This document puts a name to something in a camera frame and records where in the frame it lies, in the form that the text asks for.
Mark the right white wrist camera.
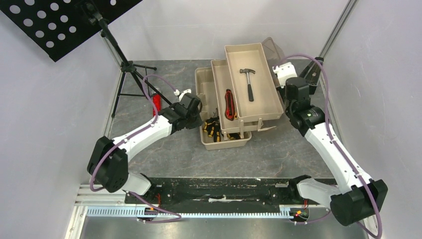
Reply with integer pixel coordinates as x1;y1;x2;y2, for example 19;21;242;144
272;62;298;88

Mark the beige plastic tool box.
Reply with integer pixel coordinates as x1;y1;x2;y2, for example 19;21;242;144
195;37;284;150

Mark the black perforated music stand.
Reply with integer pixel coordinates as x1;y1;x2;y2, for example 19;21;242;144
0;0;172;119

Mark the black handled claw hammer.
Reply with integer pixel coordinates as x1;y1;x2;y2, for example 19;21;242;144
239;68;256;102

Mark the red black utility knife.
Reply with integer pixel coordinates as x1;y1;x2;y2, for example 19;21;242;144
224;89;236;121

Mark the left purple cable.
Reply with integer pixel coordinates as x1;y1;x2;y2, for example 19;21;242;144
90;74;183;224

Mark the screwdriver yellow black extra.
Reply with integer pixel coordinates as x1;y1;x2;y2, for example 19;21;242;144
227;133;241;140

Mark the black metronome clear cover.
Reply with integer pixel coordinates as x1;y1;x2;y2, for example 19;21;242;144
299;61;321;95

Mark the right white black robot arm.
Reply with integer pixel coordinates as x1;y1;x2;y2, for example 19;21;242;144
282;77;388;226

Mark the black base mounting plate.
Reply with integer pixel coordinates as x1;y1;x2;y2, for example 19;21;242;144
142;177;314;214

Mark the red cylindrical object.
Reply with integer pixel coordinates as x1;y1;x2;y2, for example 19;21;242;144
151;93;162;116

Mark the aluminium frame rail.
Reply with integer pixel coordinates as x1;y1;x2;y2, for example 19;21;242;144
64;33;159;239

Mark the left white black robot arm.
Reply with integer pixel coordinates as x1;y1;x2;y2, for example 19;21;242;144
87;91;203;203

